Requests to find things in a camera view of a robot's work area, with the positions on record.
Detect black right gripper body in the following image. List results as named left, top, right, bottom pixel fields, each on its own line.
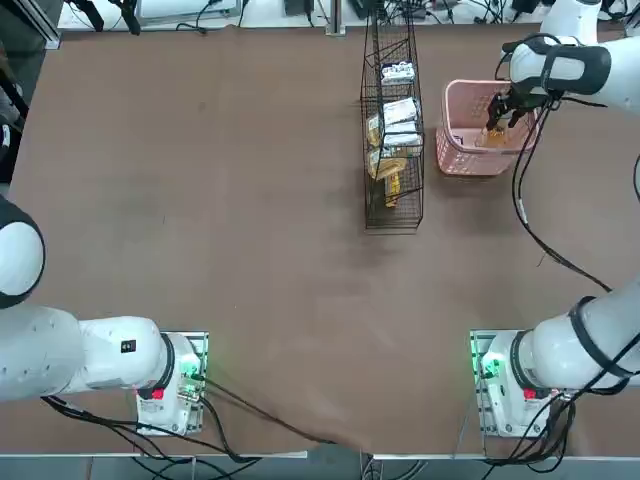
left=505, top=85, right=551, bottom=110

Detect pink plastic basket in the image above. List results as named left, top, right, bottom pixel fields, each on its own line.
left=434, top=78, right=544, bottom=177

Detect white packet blue print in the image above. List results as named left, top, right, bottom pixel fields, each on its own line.
left=379, top=59, right=416, bottom=85

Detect yellow red biscuit packet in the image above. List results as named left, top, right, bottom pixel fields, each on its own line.
left=375, top=157, right=410, bottom=210

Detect white board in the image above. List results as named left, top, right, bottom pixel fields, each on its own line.
left=137, top=0, right=240, bottom=21

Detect black stand leg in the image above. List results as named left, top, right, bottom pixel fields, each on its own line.
left=112, top=0, right=142, bottom=37
left=69, top=0, right=106, bottom=32

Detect aluminium profile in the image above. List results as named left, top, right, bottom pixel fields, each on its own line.
left=17, top=0, right=63, bottom=51

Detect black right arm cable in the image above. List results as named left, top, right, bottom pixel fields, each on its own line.
left=492, top=29, right=614, bottom=294

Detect black wire shelf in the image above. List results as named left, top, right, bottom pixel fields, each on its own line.
left=359, top=9, right=427, bottom=235

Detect aluminium post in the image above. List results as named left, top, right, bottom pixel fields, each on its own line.
left=324, top=0, right=348, bottom=37

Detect black right base cables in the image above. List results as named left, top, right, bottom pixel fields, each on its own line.
left=484, top=389, right=581, bottom=474

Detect black base cables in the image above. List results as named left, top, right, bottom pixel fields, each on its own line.
left=484, top=389, right=581, bottom=474
left=39, top=392, right=256, bottom=464

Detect black table cable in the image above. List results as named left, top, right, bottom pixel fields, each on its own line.
left=202, top=377, right=341, bottom=447

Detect black left base cables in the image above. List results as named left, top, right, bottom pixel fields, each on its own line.
left=39, top=392, right=256, bottom=464

